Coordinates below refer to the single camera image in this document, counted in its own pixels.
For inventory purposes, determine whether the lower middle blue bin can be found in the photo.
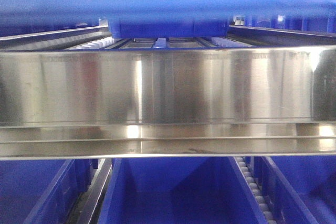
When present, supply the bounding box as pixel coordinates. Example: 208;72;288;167
99;157;266;223

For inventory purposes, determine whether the lower left blue bin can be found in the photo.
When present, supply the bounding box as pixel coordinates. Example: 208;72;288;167
1;159;98;223

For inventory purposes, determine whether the large blue plastic bin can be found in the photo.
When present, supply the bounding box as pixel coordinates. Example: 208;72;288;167
1;0;335;38

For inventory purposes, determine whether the stainless steel shelf front rail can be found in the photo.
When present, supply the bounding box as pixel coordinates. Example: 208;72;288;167
1;46;335;160

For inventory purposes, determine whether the lower right blue bin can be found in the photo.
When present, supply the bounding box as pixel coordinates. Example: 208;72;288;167
251;155;335;223

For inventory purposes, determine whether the steel divider rail left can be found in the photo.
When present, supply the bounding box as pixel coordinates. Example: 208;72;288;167
66;158;112;223

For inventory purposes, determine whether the white roller track right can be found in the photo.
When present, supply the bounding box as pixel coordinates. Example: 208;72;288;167
235;157;277;223

